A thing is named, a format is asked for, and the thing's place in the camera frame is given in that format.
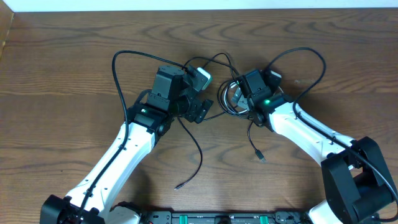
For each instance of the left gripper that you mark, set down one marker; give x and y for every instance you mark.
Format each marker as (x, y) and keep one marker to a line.
(204, 110)

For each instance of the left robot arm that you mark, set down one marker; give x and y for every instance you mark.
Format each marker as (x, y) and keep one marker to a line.
(174, 94)

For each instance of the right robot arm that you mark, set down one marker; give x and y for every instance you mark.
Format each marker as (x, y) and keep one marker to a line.
(356, 178)

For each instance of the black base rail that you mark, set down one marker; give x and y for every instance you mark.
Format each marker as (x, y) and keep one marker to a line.
(165, 217)

